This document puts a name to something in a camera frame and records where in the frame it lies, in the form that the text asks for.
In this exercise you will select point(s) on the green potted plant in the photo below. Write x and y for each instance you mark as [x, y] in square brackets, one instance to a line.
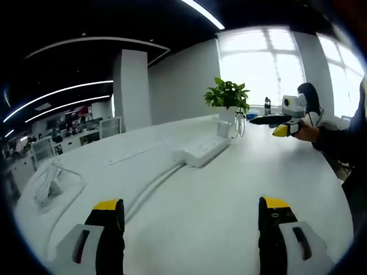
[226, 94]

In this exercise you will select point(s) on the blue box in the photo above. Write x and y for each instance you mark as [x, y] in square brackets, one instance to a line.
[252, 116]

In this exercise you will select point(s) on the window with white blind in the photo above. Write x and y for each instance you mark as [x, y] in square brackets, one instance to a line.
[258, 71]

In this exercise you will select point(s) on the white power strip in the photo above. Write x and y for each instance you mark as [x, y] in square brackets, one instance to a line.
[198, 151]

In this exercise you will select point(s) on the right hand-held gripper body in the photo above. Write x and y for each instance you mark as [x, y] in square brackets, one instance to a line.
[294, 106]

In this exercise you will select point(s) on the dark water bottle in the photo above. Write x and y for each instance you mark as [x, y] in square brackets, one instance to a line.
[267, 107]

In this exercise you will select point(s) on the background office workstations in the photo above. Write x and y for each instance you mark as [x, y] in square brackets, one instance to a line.
[71, 137]

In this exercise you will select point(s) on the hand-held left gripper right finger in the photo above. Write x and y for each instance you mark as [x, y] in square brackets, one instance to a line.
[275, 235]

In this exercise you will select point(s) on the large curved ceiling light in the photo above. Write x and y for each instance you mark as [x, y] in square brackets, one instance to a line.
[206, 15]

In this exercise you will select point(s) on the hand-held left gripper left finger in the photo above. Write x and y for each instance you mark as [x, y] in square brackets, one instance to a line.
[107, 229]

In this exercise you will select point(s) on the bright bare window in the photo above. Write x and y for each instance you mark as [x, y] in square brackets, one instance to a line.
[341, 86]

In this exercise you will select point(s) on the long ceiling light strip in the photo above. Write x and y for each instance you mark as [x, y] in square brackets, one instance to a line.
[71, 87]
[71, 103]

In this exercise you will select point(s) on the white mesh office chair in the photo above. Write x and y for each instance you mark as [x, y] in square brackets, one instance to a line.
[110, 127]
[43, 147]

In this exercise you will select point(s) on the built-in desk socket strip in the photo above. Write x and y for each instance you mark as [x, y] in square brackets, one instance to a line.
[134, 154]

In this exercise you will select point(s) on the white charger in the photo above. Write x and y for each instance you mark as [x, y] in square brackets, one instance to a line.
[223, 129]

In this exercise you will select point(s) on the white desk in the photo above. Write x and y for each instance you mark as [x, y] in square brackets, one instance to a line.
[229, 186]

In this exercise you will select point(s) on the person's right hand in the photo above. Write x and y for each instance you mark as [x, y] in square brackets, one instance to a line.
[308, 133]

